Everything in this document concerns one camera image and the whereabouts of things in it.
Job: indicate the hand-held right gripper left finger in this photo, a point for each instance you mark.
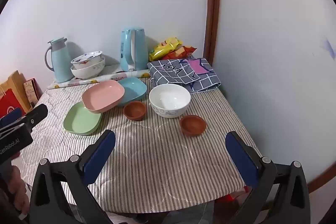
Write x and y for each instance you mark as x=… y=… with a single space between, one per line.
x=101 y=155

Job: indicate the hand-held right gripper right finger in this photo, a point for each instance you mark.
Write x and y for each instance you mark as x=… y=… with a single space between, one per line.
x=241 y=158

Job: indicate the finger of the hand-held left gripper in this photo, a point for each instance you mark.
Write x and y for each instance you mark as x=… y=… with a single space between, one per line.
x=10 y=116
x=35 y=115

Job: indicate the green plate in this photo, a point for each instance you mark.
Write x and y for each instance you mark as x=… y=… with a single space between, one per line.
x=81 y=121

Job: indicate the small brown bowl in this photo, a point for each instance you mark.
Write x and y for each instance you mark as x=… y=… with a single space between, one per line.
x=134 y=109
x=193 y=124

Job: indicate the pink plate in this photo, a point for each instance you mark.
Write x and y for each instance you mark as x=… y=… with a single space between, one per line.
x=103 y=95

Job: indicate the blue plate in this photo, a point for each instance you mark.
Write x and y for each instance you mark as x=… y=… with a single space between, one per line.
x=135 y=88

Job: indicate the white ceramic bowl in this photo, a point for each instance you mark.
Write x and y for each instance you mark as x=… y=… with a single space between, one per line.
x=169 y=98

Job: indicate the person's left hand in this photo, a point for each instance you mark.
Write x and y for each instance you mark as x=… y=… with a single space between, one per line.
x=15 y=187

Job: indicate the red paper bag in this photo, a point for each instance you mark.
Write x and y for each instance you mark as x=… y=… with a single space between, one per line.
x=9 y=102

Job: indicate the brown paper bag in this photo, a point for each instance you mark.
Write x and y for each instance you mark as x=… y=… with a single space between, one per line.
x=15 y=82

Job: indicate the red item under table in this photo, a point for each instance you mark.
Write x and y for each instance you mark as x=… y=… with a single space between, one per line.
x=233 y=195

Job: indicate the striped grey tablecloth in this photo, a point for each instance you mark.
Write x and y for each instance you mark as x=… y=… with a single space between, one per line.
x=157 y=161

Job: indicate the light blue thermos jug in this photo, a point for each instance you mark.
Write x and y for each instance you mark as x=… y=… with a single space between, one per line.
x=61 y=61

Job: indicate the rolled floral table mat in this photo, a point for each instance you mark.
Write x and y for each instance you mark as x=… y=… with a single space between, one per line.
x=86 y=81

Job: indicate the grey patterned white bowl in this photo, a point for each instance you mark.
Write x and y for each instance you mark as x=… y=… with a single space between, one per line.
x=89 y=71

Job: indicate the red patterned white bowl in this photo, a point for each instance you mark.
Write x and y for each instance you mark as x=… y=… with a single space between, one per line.
x=88 y=58

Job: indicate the brown wooden baseboard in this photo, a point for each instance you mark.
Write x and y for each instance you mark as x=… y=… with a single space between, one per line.
x=319 y=183

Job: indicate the folded grey checkered cloth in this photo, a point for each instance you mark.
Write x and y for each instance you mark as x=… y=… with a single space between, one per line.
x=181 y=74

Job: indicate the light blue electric kettle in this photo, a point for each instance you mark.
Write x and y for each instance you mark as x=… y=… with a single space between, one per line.
x=137 y=50

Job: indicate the red chips bag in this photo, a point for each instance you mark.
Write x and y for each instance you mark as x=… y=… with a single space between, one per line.
x=183 y=51

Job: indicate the yellow chips bag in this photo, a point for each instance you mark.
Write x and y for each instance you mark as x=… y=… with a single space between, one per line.
x=164 y=49

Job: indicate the brown wooden door frame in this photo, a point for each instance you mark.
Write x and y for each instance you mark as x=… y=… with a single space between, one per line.
x=213 y=3

